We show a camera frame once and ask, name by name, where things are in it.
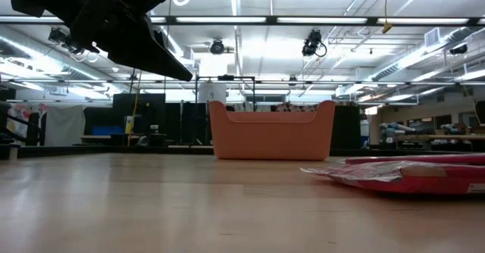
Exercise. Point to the red popcorn bag clear wrapper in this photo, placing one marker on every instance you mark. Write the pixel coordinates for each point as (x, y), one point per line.
(409, 179)

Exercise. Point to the blue box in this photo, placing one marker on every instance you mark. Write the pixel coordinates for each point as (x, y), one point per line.
(107, 130)

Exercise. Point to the white cylinder container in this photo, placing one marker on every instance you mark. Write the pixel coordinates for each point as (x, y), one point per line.
(212, 92)

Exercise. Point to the orange plastic basket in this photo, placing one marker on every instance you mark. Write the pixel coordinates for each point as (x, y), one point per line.
(271, 139)

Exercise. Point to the white hanging cloth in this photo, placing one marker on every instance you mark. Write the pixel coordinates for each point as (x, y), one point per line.
(64, 125)

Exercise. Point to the round black ceiling fixture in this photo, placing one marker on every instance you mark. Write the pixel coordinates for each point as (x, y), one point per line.
(217, 47)

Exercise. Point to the black cabinet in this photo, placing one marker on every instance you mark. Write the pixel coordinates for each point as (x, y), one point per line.
(345, 126)

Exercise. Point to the wooden workbench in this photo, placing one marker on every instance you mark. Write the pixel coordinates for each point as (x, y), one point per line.
(435, 137)

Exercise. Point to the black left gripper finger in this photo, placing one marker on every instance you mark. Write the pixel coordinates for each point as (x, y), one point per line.
(125, 41)
(162, 41)

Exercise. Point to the black railing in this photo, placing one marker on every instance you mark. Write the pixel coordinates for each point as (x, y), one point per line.
(19, 126)

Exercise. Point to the yellow pole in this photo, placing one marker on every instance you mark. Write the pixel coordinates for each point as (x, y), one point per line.
(133, 109)

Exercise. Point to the black monitor screen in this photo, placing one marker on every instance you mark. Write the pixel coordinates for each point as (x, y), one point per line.
(138, 111)

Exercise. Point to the hanging black camera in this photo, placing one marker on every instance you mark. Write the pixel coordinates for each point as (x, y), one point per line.
(312, 42)

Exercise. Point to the black metal frame stand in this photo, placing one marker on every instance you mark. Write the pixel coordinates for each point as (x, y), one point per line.
(225, 79)

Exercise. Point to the black overhead frame beam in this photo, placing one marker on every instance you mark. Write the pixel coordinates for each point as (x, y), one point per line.
(303, 20)

